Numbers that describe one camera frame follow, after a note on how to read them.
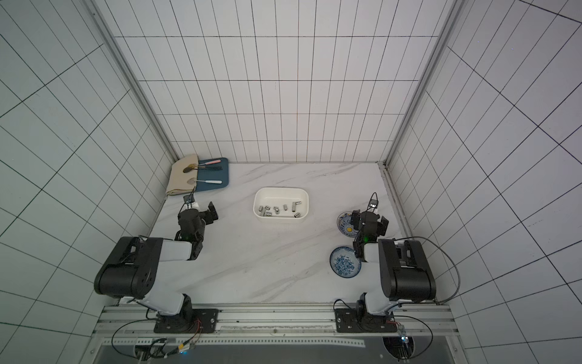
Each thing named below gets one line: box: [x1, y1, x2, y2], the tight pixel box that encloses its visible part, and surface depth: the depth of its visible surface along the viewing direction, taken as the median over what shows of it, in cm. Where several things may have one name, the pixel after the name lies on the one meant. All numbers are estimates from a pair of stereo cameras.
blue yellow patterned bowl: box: [336, 210, 360, 238], surface depth 96 cm
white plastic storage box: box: [253, 186, 310, 221], surface depth 103 cm
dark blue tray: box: [195, 156, 229, 192], surface depth 117 cm
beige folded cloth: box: [166, 153, 199, 195], surface depth 117 cm
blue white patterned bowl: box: [329, 245, 362, 279], surface depth 85 cm
